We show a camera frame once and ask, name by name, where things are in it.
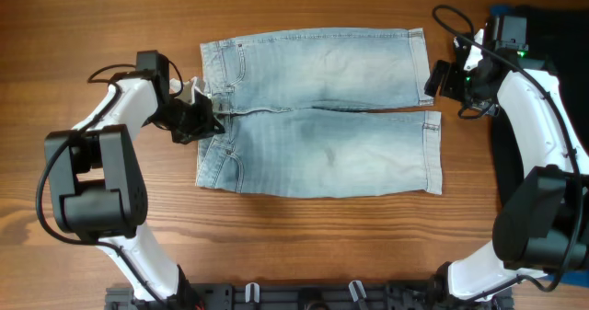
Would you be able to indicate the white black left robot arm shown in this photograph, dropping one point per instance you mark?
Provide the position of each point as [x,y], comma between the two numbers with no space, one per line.
[91,192]

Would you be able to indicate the black folded garment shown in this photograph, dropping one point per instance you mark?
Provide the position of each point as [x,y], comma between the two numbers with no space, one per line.
[544,104]

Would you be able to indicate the blue cloth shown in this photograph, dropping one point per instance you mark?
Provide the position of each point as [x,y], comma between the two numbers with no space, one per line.
[570,278]

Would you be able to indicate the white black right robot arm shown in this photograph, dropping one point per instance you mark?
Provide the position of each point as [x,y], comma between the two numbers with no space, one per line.
[482,274]

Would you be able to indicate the light blue denim shorts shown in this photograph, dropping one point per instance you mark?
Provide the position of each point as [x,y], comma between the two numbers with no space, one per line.
[321,113]

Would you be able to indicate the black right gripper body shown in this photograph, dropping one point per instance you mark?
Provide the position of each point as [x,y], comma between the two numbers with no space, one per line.
[460,85]

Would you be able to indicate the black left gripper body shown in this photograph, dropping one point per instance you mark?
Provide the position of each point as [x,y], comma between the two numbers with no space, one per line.
[187,120]

